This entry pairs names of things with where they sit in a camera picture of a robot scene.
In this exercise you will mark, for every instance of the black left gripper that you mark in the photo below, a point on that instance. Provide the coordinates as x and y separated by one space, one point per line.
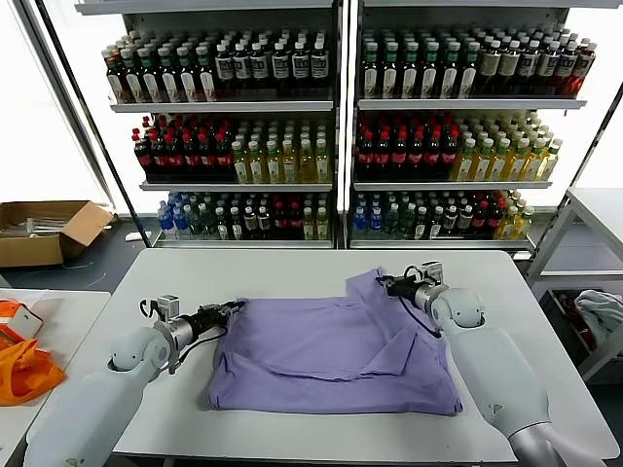
204 321

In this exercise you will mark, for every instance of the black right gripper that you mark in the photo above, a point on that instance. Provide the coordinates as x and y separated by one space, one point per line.
408 291

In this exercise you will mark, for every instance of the purple t-shirt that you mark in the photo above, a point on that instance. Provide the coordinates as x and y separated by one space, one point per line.
316 350

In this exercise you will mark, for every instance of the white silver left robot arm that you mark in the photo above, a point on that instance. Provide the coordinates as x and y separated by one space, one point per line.
131 355

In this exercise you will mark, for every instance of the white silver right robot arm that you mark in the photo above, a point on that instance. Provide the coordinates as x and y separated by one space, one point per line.
491 370

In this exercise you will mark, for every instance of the clear green water bottle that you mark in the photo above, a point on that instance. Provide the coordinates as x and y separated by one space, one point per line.
391 223
209 224
407 223
195 224

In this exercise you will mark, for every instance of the blue water bottle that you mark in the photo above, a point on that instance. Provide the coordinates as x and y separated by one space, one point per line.
180 223
166 221
360 221
375 221

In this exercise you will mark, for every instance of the small dark bottle white cap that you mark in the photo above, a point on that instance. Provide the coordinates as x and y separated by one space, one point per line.
250 225
450 221
221 226
435 224
236 226
264 225
421 224
465 221

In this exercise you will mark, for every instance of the small yellow juice bottle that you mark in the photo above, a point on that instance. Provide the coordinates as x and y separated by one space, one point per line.
322 227
523 224
308 227
508 225

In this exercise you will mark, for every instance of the small cola bottle red label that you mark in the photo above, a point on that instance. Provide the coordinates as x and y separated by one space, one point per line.
280 225
481 221
495 221
294 225

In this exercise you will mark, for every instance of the small white floor object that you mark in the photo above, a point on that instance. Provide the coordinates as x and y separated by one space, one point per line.
134 238

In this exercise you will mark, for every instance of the cola bottle red cap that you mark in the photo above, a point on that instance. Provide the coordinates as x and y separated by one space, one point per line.
399 158
366 158
159 160
223 159
449 158
144 160
432 158
175 159
383 158
416 158
192 159
208 159

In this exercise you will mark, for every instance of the yellow juice bottle green label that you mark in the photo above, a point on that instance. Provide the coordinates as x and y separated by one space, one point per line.
240 168
550 165
465 165
483 165
321 168
289 168
256 168
517 165
500 165
534 165
273 168
305 168

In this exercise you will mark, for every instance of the grey metal shelf unit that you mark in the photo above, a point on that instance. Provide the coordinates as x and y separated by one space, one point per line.
354 146
336 121

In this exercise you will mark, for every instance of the white side table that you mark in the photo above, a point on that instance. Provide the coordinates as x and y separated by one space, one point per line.
73 316

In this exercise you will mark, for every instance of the black plastic crate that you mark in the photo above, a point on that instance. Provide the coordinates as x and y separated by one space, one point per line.
552 311

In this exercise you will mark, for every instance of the open cardboard box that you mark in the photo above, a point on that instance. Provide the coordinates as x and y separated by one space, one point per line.
44 253

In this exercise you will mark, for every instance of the red item in crate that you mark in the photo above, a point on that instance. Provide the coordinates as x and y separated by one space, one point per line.
584 333

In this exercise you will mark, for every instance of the orange white box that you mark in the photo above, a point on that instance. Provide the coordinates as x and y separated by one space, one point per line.
24 323

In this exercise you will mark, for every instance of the dark tea bottle green label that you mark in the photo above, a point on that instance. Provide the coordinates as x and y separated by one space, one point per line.
132 85
169 85
207 85
430 80
370 80
188 85
410 80
390 80
450 80
469 80
150 85

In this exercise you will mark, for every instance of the orange cloth bag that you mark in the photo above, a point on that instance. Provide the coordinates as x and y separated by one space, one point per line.
24 374

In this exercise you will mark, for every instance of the clear plastic packaging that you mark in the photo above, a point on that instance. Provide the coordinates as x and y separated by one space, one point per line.
29 227

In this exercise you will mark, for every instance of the white grey crumpled cloth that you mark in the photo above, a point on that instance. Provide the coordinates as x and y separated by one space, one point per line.
601 311

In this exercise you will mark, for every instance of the dark drink bottle white label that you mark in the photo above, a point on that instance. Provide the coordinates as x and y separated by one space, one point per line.
319 65
224 68
281 66
300 65
260 66
242 67

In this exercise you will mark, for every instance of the dark drink bottle beige label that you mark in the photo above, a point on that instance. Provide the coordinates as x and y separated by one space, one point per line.
490 65
509 65

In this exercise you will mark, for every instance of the dark tea bottle orange label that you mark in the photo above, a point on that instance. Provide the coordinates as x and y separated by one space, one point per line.
116 87

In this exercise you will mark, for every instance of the dark drink bottle blue label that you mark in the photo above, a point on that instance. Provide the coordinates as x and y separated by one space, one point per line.
548 67
529 65
566 68

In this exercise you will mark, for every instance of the red drink bottle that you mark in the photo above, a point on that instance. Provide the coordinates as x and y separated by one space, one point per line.
582 68

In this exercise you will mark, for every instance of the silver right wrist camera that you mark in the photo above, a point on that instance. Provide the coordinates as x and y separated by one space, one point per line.
432 272

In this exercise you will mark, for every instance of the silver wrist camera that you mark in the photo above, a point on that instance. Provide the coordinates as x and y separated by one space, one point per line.
432 272
169 306

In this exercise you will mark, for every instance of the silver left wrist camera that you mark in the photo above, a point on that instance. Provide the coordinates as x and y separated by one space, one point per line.
169 306

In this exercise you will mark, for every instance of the grey metal frame table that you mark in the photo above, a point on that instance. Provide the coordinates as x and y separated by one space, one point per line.
598 214

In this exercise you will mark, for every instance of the black frame pole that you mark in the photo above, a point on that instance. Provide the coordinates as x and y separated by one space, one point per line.
93 121
603 146

